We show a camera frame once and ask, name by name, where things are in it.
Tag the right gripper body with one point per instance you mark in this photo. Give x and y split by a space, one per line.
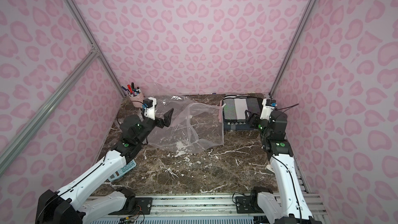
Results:
254 121

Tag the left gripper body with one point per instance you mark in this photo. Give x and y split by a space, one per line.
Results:
159 122

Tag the clear plastic vacuum bag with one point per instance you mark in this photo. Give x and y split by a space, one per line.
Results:
194 128

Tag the dark blue striped blanket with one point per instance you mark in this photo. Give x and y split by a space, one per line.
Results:
240 126

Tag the grey white striped blanket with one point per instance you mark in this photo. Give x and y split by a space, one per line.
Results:
237 109

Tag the black white houndstooth blanket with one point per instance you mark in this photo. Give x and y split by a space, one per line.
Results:
231 96

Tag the pink fluffy blanket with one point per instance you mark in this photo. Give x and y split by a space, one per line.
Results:
220 115

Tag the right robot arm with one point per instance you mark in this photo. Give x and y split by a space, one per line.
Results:
292 208

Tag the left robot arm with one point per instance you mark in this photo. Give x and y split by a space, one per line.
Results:
68 204

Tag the pink pen holder cup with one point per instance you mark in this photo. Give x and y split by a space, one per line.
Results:
137 100

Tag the red marker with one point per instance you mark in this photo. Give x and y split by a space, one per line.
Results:
130 89

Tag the pink stapler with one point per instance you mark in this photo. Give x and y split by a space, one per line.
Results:
270 169

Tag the teal calculator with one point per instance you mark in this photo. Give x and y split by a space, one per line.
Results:
121 172

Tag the aluminium diagonal brace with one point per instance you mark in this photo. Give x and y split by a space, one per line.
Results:
20 141

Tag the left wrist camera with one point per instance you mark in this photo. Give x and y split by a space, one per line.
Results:
149 103

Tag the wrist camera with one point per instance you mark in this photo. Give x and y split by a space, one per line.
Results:
149 103
268 107

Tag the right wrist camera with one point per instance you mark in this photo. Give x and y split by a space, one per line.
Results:
268 107

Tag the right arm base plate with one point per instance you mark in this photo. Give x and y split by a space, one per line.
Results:
244 205

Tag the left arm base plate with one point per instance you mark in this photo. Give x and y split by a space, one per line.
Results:
133 203

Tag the aluminium front rail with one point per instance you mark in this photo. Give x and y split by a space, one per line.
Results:
196 209

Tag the aluminium corner post right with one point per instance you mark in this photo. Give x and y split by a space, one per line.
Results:
303 21

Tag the aluminium corner post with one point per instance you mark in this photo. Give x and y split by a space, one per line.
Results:
303 21
84 27

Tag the aluminium corner post left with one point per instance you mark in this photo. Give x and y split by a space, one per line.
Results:
84 27

